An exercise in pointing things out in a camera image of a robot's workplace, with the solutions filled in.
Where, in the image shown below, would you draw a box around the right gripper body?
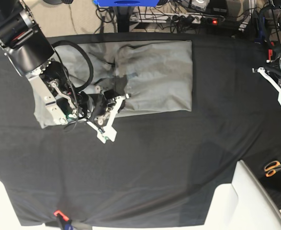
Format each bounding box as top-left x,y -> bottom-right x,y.
79,86 -> 126,125

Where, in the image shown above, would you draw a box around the grey T-shirt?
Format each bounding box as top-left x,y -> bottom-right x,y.
33,39 -> 193,129

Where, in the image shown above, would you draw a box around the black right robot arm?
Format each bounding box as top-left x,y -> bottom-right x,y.
0,0 -> 126,127

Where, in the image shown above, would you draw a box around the red black clamp right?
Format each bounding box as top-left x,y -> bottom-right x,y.
268,49 -> 274,61

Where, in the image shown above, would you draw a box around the red black clamp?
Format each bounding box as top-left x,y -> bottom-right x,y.
54,210 -> 74,230
268,49 -> 274,61

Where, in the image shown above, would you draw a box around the blue clamp right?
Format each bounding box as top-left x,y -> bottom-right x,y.
254,11 -> 265,44

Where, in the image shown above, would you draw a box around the black stand column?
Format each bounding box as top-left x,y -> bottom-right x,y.
114,6 -> 134,33

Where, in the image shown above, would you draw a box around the red black clamp bottom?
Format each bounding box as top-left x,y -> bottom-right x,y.
54,210 -> 74,230

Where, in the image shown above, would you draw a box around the white chair right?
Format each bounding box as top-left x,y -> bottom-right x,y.
204,160 -> 281,230

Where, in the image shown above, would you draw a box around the white chair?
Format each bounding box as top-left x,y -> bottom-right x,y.
0,181 -> 46,230
204,160 -> 281,230

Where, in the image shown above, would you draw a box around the white chair left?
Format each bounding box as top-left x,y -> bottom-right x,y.
0,181 -> 46,230

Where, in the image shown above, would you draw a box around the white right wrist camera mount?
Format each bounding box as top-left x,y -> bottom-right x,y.
86,93 -> 131,144

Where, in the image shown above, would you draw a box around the black power strip red switch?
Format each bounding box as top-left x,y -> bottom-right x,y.
200,16 -> 225,26

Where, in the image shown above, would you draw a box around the orange handled scissors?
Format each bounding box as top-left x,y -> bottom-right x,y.
264,161 -> 281,177

